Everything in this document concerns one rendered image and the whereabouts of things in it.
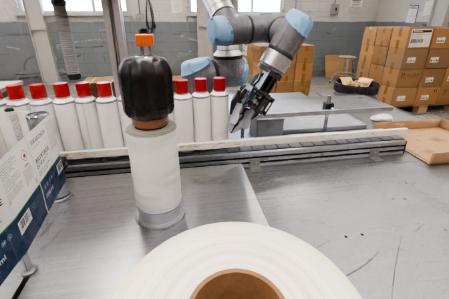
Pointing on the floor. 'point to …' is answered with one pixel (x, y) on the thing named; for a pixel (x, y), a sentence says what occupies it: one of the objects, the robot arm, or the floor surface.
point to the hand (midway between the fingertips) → (232, 127)
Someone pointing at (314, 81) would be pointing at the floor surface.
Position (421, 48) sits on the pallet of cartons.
